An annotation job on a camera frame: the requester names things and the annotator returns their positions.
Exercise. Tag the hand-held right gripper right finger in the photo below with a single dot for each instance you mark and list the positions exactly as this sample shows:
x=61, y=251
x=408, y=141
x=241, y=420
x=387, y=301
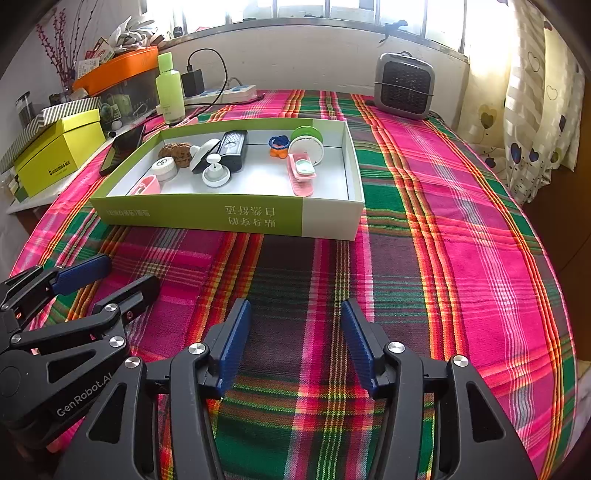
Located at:
x=358, y=346

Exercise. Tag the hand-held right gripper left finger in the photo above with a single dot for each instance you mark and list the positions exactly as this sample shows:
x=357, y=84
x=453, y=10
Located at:
x=235, y=346

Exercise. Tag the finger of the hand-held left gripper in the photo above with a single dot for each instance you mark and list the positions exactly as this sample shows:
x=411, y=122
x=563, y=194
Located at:
x=138, y=293
x=81, y=272

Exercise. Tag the white round jar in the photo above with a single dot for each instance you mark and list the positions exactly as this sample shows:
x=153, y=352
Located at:
x=164, y=168

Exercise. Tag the grey white suction hook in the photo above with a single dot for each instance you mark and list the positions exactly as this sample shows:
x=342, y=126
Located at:
x=214, y=175

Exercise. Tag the brown walnut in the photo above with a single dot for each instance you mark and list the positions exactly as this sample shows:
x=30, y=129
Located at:
x=184, y=154
x=168, y=152

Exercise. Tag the green white cardboard box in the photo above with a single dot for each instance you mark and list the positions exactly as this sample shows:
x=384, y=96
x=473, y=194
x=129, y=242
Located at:
x=258, y=182

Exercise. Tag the pink toy bathtub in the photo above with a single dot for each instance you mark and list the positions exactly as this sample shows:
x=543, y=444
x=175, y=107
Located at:
x=300, y=173

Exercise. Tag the green white suction knob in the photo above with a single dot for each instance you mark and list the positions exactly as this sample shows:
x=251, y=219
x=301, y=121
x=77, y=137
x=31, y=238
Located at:
x=307, y=141

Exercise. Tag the yellow cardboard box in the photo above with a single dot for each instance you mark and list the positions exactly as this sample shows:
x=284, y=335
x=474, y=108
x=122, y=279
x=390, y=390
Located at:
x=60, y=152

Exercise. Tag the black smartphone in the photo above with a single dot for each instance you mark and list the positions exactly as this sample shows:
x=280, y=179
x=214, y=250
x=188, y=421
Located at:
x=124, y=147

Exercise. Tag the pink green plaid blanket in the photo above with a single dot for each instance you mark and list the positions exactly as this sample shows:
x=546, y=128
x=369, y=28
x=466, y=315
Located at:
x=461, y=230

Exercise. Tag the striped flat box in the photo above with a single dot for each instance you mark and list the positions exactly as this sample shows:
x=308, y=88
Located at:
x=46, y=117

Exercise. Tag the dark glass jar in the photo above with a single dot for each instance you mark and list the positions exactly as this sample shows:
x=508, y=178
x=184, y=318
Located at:
x=24, y=110

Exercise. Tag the black handheld device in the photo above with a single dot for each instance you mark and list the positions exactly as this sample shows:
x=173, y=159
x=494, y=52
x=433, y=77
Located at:
x=233, y=145

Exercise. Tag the small pink plastic clip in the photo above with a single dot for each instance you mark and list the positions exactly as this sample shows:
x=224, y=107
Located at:
x=189, y=122

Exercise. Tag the light green bottle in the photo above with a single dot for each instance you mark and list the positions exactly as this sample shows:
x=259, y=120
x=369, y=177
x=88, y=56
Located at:
x=170, y=92

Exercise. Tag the clear tank with orange lid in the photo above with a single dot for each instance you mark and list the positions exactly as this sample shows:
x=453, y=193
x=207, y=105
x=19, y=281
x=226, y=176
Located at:
x=120, y=74

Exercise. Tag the white power strip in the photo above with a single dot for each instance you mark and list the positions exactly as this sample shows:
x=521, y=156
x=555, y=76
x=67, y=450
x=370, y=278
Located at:
x=226, y=94

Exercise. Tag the black charger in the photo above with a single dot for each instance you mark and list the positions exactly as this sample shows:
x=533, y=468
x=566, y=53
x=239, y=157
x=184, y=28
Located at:
x=192, y=82

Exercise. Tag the bundle of paper cards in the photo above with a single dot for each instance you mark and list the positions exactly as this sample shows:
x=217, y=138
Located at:
x=94, y=53

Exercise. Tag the red berry branches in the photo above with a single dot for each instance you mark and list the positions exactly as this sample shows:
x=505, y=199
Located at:
x=57, y=41

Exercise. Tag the brown wooden cabinet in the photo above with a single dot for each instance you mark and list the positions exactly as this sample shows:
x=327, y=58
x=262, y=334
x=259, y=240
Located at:
x=563, y=221

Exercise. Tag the white gloves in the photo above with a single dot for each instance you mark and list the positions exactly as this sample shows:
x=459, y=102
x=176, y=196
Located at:
x=129, y=30

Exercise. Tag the grey space heater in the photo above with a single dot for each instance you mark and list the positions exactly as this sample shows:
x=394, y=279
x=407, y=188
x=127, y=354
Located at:
x=404, y=85

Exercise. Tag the cream heart print curtain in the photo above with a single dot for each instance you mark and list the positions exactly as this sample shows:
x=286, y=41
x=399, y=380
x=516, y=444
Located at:
x=540, y=115

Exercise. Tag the black window latch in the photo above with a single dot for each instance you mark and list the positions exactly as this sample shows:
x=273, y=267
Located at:
x=395, y=25

